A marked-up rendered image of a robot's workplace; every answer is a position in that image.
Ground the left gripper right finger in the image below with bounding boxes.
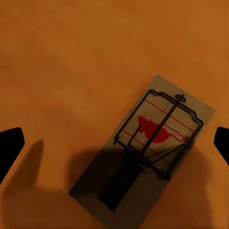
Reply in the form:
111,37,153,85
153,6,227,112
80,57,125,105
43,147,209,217
214,127,229,165

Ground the mousetrap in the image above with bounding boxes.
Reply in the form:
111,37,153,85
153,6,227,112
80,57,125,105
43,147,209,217
69,74,216,229

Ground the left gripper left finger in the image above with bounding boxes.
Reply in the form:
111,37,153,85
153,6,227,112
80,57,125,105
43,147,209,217
0,127,25,184

